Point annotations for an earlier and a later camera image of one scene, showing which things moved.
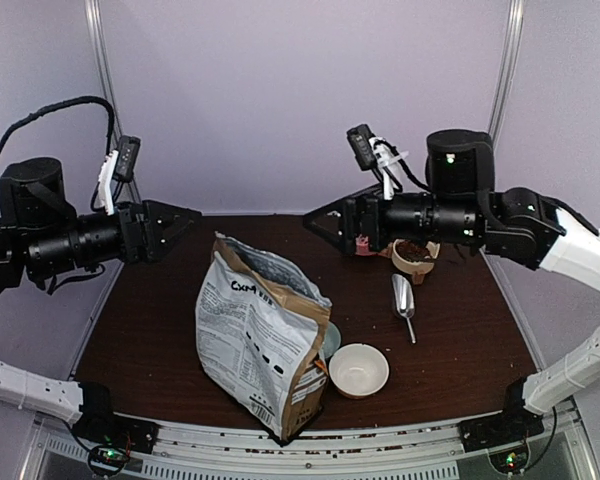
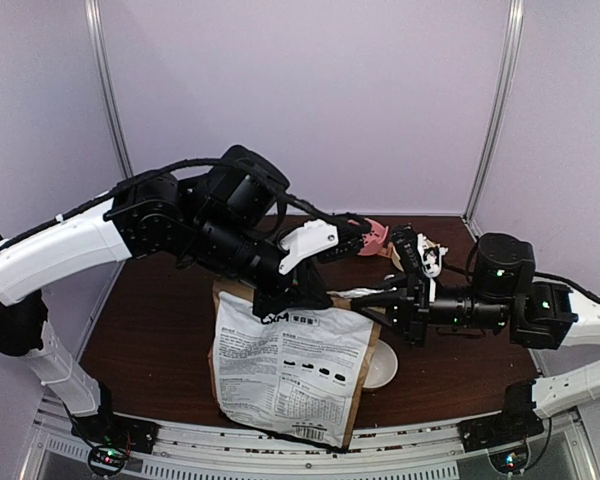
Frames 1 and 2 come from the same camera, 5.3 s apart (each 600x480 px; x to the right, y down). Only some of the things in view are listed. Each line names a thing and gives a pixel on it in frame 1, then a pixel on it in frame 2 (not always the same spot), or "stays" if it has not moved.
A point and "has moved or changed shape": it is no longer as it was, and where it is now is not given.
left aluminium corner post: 103,61 stays
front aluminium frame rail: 433,451 stays
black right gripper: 369,206 -> 415,320
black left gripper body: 134,251 -> 295,290
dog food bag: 262,324 has moved or changed shape
